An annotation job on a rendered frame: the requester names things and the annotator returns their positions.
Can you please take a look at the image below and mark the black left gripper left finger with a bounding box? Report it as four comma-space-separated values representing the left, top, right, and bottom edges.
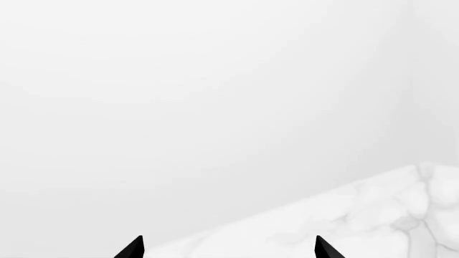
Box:
113, 234, 145, 258

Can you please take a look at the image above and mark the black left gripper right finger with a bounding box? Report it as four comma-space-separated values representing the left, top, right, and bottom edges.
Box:
314, 234, 346, 258

